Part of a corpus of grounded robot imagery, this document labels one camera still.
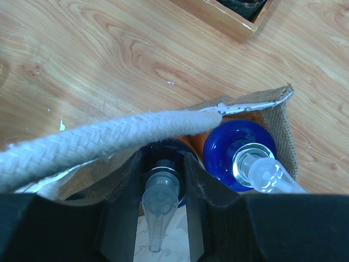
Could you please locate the orange blue pump bottle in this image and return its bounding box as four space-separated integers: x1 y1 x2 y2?
191 118 306 194
141 136 196 253

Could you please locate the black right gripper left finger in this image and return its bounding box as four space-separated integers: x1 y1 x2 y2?
94 151 143 261

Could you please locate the burlap canvas tote bag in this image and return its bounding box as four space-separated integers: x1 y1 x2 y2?
1 85 299 193

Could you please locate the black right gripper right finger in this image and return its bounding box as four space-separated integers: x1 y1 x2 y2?
184 153 218 261

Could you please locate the wooden compartment tray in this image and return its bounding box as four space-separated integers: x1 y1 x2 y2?
172 0 274 43

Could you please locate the rolled dark sock front right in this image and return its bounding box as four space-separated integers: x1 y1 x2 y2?
218 0 266 20

